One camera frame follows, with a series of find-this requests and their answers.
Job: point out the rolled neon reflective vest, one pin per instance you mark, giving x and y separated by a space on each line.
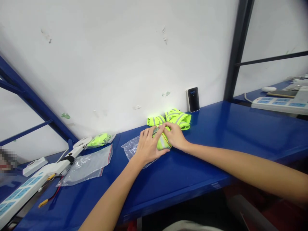
155 120

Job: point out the white flat adapter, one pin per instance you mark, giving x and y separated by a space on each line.
35 166

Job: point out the person's body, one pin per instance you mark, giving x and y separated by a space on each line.
185 226

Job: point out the dark metal shelf frame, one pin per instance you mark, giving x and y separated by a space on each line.
240 53

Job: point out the long white power strip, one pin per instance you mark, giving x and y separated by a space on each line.
20 193

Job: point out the white handheld fan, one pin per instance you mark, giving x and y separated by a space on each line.
80 145

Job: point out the person's right fingers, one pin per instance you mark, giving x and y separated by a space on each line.
168 127

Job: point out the white box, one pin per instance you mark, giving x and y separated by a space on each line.
302 94

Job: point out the person's right hand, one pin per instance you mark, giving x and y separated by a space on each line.
176 139

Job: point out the black power bank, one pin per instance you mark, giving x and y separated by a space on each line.
193 99

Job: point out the white power strip blue sockets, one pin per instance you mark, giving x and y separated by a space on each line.
279 102

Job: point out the empty clear zip bag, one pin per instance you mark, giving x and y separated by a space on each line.
130 148

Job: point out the stack of clear zip bags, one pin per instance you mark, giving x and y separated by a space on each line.
84 167

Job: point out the person's left hand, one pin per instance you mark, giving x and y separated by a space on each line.
146 149

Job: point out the loose neon reflective vest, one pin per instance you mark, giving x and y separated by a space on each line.
179 118

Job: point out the bagged neon vest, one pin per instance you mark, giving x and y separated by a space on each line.
101 139

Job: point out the white round puck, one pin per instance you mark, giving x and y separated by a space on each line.
268 89

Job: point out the smartphone with gold edge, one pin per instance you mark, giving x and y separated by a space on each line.
281 93

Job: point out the blue metal shelf frame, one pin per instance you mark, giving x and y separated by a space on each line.
29 101

